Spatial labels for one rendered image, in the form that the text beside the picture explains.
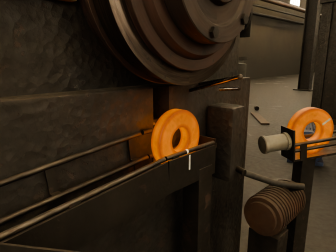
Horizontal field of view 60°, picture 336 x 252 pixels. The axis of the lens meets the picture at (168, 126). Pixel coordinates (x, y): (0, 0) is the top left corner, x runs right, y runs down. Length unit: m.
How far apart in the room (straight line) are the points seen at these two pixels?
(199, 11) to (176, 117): 0.26
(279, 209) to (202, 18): 0.60
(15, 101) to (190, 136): 0.43
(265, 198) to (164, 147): 0.38
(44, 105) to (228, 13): 0.44
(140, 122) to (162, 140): 0.08
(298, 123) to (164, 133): 0.49
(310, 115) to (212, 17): 0.54
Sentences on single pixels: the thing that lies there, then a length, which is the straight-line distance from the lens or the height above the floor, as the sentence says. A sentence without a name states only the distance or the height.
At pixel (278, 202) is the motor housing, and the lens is 0.97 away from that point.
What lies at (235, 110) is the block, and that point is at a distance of 0.89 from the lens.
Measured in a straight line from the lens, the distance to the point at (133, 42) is 0.59.
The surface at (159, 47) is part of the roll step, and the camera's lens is 0.61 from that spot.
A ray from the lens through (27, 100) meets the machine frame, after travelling 0.60.
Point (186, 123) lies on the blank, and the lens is 0.76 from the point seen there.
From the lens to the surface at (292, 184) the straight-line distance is 1.00.
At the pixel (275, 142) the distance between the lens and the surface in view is 1.00.
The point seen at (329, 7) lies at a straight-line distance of 4.89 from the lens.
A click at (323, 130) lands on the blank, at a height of 0.71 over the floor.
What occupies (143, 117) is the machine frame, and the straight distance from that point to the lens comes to 0.75.
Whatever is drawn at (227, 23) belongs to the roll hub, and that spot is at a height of 1.02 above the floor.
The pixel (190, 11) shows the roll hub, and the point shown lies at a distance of 0.59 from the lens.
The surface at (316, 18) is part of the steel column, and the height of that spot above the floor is 2.00.
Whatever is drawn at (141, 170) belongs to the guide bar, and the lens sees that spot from 0.65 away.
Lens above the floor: 0.95
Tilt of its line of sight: 13 degrees down
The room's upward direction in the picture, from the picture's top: straight up
